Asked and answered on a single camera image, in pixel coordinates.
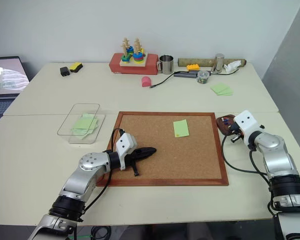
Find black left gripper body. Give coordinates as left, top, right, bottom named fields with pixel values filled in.
left=125, top=147, right=142, bottom=166

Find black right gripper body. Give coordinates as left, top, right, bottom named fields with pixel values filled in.
left=227, top=122, right=245, bottom=141

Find green sticky note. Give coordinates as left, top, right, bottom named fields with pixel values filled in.
left=173, top=119, right=191, bottom=139

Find green sticky note pad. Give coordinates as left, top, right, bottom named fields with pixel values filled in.
left=209, top=82, right=234, bottom=97

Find clear plastic box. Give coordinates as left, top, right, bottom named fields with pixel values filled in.
left=57, top=103, right=107, bottom=145

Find clear jar of pushpins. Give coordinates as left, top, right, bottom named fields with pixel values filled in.
left=196, top=70, right=211, bottom=85

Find red rectangular box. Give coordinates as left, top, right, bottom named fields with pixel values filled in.
left=108, top=52, right=159, bottom=76

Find green notes pile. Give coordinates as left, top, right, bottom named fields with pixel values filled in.
left=69, top=113, right=100, bottom=140

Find crumpled white paper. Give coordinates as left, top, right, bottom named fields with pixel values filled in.
left=222, top=60, right=242, bottom=74

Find pink half-round block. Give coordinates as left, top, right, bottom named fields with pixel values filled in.
left=141, top=76, right=153, bottom=88

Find steel tumbler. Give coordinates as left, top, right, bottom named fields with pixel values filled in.
left=210, top=53, right=226, bottom=74

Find yellow toy brick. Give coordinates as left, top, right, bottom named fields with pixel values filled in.
left=186, top=63, right=202, bottom=72

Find grey flat hub device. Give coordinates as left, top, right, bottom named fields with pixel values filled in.
left=173, top=70, right=199, bottom=79

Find cork roll tube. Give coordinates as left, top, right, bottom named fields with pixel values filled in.
left=177, top=57, right=248, bottom=68

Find yellow black sponge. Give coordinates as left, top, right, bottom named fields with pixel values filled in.
left=69, top=61, right=84, bottom=74

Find black power adapter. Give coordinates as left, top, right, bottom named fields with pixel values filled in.
left=59, top=66, right=71, bottom=78

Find open laptop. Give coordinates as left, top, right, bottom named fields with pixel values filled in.
left=0, top=55, right=31, bottom=132

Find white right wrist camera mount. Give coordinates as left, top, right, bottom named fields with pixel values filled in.
left=233, top=109, right=263, bottom=146

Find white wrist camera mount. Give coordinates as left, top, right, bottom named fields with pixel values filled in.
left=233, top=109, right=263, bottom=146
left=115, top=133, right=138, bottom=172

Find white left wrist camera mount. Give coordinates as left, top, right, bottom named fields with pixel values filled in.
left=115, top=133, right=138, bottom=172

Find cork board with brown frame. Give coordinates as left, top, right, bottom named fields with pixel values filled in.
left=96, top=111, right=230, bottom=187

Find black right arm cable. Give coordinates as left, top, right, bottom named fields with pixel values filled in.
left=221, top=134, right=277, bottom=185

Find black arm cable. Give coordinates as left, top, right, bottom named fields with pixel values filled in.
left=81, top=128, right=126, bottom=216
left=221, top=134, right=277, bottom=185

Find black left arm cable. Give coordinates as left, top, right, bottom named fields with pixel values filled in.
left=81, top=128, right=126, bottom=216

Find black usb cable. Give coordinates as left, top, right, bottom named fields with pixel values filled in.
left=149, top=72, right=176, bottom=89

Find black coiled floor cable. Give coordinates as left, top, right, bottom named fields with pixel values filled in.
left=90, top=225, right=111, bottom=240

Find steel mug with handle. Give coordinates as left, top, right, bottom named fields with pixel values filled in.
left=156, top=54, right=175, bottom=75

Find wooden ring stacking toy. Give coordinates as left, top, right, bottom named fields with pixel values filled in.
left=119, top=37, right=147, bottom=68

